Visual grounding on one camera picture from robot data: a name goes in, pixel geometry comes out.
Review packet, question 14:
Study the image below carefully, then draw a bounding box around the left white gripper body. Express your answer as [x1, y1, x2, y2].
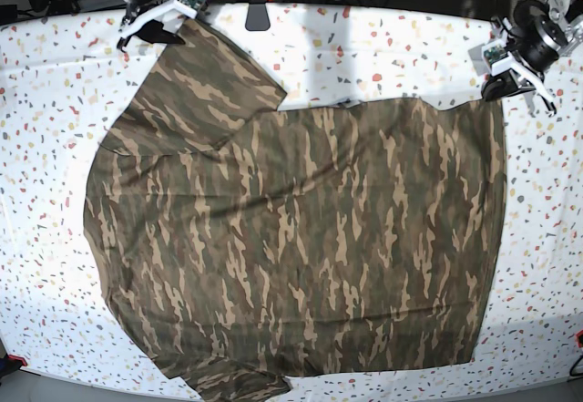
[490, 53, 557, 116]

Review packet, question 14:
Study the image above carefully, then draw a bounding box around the camouflage T-shirt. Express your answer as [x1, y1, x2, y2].
[84, 21, 506, 401]

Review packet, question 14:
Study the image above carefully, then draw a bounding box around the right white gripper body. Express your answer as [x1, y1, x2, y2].
[117, 0, 191, 46]

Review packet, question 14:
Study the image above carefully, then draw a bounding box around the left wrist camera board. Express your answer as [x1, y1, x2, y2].
[481, 41, 506, 74]

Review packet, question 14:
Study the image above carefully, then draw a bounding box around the red clamp right corner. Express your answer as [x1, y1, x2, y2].
[576, 330, 583, 349]

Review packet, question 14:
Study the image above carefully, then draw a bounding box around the terrazzo pattern table cloth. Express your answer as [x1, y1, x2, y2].
[1, 4, 582, 401]

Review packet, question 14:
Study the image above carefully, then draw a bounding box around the red clamp left corner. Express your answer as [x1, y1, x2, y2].
[5, 355, 27, 368]

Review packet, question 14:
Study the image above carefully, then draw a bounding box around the red clamp corner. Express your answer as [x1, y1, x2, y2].
[576, 330, 583, 349]
[5, 355, 27, 368]

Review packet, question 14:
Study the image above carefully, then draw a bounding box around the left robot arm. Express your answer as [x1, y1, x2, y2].
[480, 0, 582, 115]

